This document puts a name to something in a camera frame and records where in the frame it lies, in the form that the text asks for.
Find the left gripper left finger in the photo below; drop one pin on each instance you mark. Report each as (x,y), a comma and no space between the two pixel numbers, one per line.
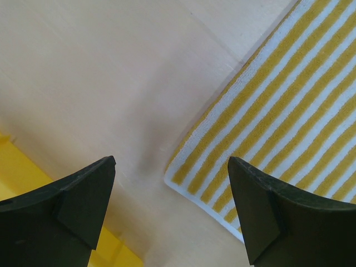
(58,224)

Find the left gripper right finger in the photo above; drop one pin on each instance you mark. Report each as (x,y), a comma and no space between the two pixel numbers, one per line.
(283,225)

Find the yellow striped towel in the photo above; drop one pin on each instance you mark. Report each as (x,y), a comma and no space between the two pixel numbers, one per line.
(290,112)

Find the yellow plastic tray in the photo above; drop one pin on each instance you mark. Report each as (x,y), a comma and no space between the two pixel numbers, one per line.
(19,174)

